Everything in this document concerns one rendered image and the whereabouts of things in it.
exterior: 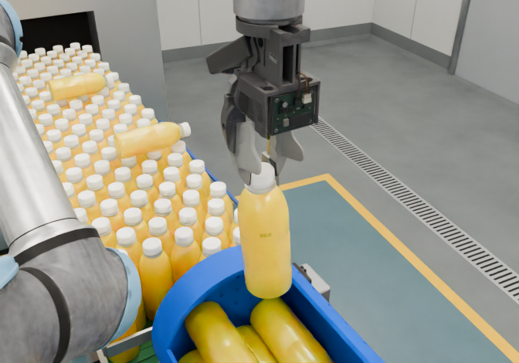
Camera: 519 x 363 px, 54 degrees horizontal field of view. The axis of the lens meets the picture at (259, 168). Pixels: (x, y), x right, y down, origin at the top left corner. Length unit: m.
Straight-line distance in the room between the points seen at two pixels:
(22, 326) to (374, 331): 2.00
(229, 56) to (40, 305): 0.33
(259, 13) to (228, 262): 0.44
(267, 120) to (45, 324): 0.30
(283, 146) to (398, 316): 1.92
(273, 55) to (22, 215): 0.35
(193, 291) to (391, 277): 1.94
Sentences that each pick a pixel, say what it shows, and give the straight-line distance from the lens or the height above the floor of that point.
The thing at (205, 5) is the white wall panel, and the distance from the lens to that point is 5.30.
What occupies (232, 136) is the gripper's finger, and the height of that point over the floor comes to 1.51.
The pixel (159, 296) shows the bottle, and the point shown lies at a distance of 1.15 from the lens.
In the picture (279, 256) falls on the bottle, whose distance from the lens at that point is 0.71.
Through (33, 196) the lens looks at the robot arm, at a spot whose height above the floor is 1.45.
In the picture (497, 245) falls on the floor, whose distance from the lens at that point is 3.06.
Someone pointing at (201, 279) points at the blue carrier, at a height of 1.22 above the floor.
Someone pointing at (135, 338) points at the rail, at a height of 0.97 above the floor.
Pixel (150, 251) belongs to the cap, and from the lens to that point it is 1.08.
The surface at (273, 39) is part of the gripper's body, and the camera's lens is 0.52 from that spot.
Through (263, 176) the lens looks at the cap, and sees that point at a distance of 0.64.
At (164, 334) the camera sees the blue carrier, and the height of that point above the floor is 1.15.
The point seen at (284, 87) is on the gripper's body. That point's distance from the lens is 0.53.
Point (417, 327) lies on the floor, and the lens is 2.48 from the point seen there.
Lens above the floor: 1.79
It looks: 31 degrees down
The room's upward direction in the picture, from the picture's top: straight up
